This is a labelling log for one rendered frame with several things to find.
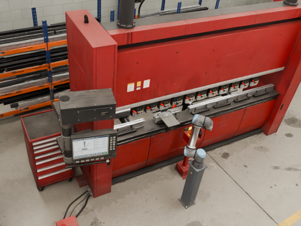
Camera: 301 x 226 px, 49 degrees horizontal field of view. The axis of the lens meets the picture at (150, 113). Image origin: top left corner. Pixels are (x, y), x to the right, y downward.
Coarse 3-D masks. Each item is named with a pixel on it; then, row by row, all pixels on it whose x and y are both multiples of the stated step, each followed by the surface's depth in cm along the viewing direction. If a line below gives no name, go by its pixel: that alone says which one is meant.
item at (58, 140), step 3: (87, 129) 376; (90, 129) 376; (57, 138) 360; (60, 138) 360; (57, 141) 358; (60, 141) 357; (60, 144) 353; (60, 147) 350; (60, 150) 353; (63, 153) 346
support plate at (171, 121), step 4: (168, 112) 449; (160, 116) 440; (172, 116) 443; (164, 120) 435; (168, 120) 435; (172, 120) 436; (176, 120) 437; (168, 124) 429; (172, 124) 430; (176, 124) 431
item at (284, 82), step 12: (276, 0) 501; (300, 0) 467; (300, 36) 479; (300, 48) 484; (288, 60) 507; (300, 60) 488; (276, 72) 533; (288, 72) 512; (300, 72) 508; (264, 84) 562; (276, 84) 539; (288, 84) 517; (288, 96) 536; (276, 108) 550; (276, 120) 567; (264, 132) 588
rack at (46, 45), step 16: (32, 16) 492; (112, 16) 512; (16, 48) 459; (32, 48) 470; (48, 48) 484; (48, 64) 499; (64, 64) 516; (48, 80) 519; (64, 80) 534; (0, 96) 487; (16, 112) 518
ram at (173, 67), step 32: (224, 32) 414; (256, 32) 433; (288, 32) 467; (128, 64) 361; (160, 64) 385; (192, 64) 411; (224, 64) 441; (256, 64) 476; (128, 96) 391; (160, 96) 419
